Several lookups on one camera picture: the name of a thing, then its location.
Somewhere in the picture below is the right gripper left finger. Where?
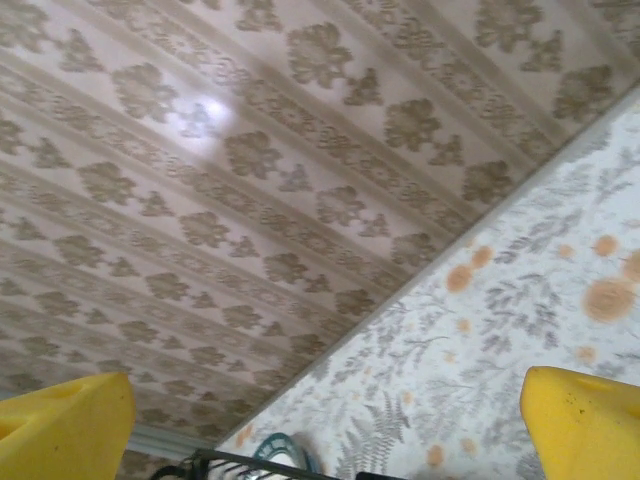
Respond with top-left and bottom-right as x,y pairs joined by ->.
0,370 -> 137,480

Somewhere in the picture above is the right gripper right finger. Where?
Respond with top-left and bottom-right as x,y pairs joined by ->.
519,366 -> 640,480

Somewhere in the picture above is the black wire dish rack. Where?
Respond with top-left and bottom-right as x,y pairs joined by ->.
159,447 -> 381,480

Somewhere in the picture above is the teal rimmed lettered plate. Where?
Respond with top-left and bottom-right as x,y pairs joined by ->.
251,432 -> 324,480

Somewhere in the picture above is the floral patterned tablecloth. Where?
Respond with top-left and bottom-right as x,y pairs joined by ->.
219,94 -> 640,480

